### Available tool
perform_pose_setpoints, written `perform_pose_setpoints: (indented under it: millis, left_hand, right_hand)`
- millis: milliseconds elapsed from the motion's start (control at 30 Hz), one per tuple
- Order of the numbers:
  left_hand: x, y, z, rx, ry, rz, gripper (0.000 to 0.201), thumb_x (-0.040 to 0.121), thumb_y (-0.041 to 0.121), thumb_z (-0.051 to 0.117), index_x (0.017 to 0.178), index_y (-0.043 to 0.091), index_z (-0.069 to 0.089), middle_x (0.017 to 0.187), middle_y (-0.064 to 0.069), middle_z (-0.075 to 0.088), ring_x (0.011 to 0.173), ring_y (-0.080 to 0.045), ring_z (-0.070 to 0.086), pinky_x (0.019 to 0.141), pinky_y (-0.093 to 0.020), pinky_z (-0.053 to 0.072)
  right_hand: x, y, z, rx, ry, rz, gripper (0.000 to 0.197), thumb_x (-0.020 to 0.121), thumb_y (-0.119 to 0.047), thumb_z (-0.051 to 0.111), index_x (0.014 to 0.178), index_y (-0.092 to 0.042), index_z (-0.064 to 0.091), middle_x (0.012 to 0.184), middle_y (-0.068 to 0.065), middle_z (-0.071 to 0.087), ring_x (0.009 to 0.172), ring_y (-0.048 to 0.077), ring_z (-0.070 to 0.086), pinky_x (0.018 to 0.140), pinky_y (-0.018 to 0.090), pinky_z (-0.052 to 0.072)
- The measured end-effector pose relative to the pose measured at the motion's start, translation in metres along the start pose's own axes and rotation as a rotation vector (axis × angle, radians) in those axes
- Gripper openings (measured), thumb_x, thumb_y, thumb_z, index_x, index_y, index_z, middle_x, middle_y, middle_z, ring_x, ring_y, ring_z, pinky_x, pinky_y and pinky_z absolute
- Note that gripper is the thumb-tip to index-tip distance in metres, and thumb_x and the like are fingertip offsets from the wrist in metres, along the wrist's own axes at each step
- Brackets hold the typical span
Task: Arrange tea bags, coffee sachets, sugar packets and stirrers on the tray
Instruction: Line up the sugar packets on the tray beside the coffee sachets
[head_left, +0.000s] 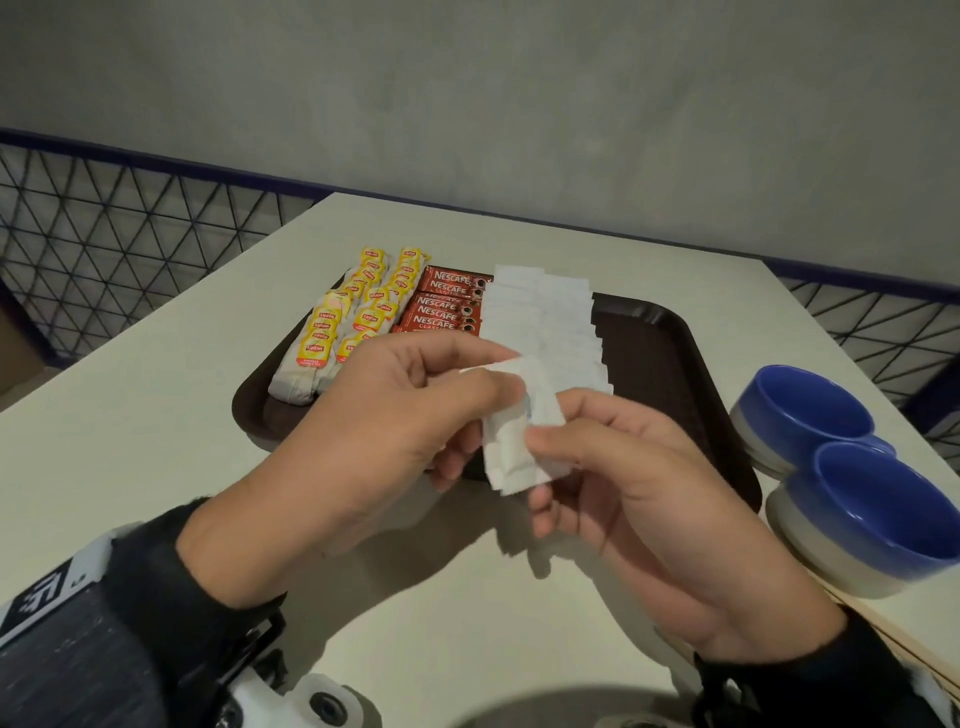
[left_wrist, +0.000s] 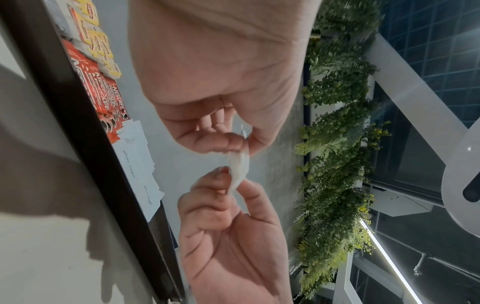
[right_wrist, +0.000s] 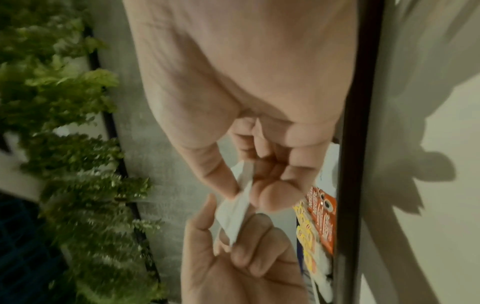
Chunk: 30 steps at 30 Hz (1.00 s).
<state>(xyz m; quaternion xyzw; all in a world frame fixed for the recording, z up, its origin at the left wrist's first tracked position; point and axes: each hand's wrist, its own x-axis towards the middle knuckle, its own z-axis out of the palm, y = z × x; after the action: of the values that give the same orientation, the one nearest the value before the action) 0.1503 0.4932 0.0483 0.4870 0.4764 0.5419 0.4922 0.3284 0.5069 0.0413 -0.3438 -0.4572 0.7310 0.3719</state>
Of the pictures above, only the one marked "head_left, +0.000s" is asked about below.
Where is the white box with marker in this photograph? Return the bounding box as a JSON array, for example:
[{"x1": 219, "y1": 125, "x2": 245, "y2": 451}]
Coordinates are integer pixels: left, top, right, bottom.
[{"x1": 217, "y1": 671, "x2": 363, "y2": 728}]

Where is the black wrist band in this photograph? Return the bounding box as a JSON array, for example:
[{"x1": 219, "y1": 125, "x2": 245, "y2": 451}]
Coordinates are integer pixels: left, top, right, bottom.
[
  {"x1": 0, "y1": 498, "x2": 290, "y2": 728},
  {"x1": 689, "y1": 607, "x2": 954, "y2": 728}
]

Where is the blue cup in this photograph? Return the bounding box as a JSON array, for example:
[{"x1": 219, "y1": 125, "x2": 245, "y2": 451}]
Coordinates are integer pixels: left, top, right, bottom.
[
  {"x1": 731, "y1": 365, "x2": 898, "y2": 481},
  {"x1": 764, "y1": 440, "x2": 960, "y2": 600}
]

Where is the cardboard box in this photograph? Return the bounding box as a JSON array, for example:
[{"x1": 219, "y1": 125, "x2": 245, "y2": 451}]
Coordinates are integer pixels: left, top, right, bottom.
[{"x1": 0, "y1": 299, "x2": 50, "y2": 399}]

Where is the row of red Nescafe sachets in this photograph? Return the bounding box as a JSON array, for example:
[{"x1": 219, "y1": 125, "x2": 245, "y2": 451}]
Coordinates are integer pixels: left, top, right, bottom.
[{"x1": 389, "y1": 266, "x2": 496, "y2": 337}]

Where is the person's right hand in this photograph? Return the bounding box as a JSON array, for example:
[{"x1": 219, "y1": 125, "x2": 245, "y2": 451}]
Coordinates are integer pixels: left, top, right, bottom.
[{"x1": 524, "y1": 388, "x2": 849, "y2": 665}]

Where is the person's left hand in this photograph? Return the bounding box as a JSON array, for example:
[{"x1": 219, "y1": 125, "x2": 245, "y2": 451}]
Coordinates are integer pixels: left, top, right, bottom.
[{"x1": 176, "y1": 332, "x2": 526, "y2": 609}]

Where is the black right wrist band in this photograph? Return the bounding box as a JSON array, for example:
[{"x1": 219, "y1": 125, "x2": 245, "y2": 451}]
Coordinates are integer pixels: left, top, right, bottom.
[{"x1": 689, "y1": 607, "x2": 954, "y2": 728}]

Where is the bundle of wooden stir sticks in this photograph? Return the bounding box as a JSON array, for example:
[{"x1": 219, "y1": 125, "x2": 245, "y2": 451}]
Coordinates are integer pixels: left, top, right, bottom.
[{"x1": 821, "y1": 584, "x2": 960, "y2": 703}]

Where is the brown plastic tray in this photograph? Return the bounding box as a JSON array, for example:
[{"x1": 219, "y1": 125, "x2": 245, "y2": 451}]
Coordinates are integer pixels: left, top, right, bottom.
[{"x1": 232, "y1": 273, "x2": 764, "y2": 515}]

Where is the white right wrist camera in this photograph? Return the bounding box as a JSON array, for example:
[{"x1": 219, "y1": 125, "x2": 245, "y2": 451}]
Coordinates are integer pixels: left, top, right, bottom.
[{"x1": 592, "y1": 710, "x2": 680, "y2": 728}]

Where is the black left wrist band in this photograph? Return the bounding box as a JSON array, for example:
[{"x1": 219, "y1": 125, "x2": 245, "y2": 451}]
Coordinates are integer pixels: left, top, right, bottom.
[{"x1": 0, "y1": 498, "x2": 290, "y2": 728}]

